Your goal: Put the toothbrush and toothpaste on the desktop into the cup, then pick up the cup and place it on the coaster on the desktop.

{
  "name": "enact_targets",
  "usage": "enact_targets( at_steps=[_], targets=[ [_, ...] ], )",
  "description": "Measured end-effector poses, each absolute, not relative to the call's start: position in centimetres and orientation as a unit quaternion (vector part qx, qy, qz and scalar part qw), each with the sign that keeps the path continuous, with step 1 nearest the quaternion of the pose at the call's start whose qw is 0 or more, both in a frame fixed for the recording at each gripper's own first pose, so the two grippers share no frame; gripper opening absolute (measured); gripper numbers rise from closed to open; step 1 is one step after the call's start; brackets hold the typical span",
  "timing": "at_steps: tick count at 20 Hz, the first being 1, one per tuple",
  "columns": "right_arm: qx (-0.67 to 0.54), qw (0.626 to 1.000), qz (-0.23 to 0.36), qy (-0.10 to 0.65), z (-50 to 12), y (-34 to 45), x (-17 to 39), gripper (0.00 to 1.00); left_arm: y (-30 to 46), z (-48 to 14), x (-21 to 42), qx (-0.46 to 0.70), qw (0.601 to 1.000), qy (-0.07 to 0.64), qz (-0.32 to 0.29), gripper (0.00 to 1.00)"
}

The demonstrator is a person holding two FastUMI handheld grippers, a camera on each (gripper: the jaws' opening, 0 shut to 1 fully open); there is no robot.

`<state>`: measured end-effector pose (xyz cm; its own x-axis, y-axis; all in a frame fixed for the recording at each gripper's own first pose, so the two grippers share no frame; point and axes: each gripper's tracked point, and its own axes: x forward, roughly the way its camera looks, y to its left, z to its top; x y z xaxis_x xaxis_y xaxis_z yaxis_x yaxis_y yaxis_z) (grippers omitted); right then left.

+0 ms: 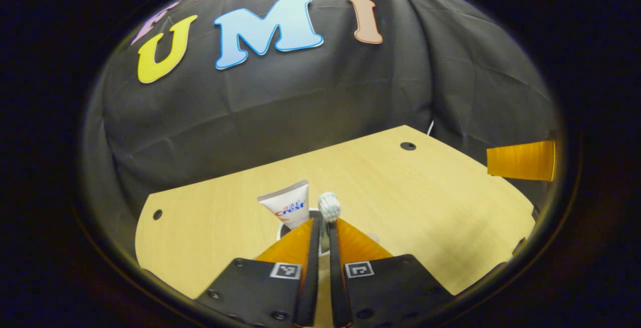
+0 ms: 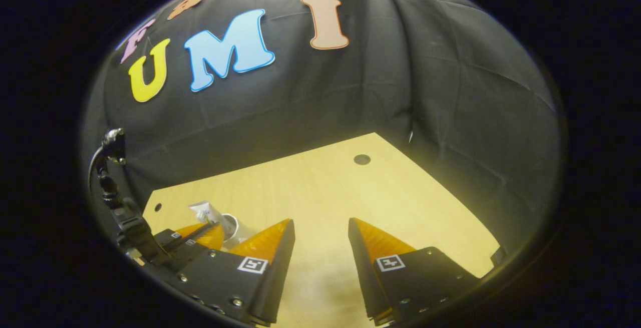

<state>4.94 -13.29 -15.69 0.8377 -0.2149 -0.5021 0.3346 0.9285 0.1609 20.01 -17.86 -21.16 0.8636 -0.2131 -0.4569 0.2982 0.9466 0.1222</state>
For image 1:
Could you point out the white toothpaste tube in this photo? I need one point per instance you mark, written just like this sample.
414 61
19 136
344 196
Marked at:
290 205

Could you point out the white cup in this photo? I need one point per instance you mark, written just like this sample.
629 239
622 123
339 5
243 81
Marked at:
285 231

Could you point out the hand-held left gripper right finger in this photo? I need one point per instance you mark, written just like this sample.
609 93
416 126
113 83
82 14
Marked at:
336 288

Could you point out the pale toothbrush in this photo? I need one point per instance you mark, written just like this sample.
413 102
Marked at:
329 207

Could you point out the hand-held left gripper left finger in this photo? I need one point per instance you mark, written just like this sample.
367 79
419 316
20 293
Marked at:
313 278

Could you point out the light wooden desktop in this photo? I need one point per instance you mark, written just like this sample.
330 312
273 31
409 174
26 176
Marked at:
425 203

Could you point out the black desk grommet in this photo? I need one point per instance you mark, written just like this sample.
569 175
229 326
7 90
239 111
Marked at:
157 214
408 145

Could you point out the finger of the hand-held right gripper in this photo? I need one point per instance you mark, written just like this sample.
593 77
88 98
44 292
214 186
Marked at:
521 160

